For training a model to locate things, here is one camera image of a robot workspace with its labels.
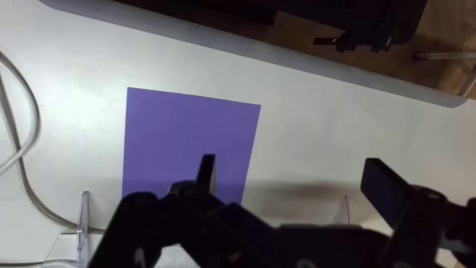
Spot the thick white cable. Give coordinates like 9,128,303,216
0,51,41,176

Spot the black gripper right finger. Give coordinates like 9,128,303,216
360,156,476,268

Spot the purple paper sheet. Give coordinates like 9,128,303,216
120,86,261,206

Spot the thin grey cable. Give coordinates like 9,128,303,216
0,76,108,235

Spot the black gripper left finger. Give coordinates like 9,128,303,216
87,153,279,268

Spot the metal chair leg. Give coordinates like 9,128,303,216
415,48,476,98

